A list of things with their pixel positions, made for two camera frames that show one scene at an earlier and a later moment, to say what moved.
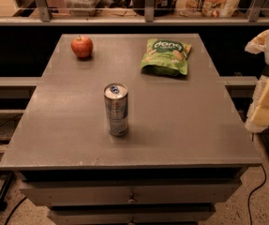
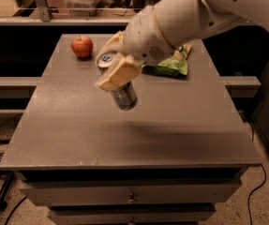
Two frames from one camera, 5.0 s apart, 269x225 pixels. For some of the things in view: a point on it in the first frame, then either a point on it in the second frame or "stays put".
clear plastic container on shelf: [82, 1] stays put
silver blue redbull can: [116, 97] to [125, 97]
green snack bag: [166, 56] stays put
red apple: [82, 46] stays put
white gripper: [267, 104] to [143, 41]
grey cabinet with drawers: [186, 149] stays put
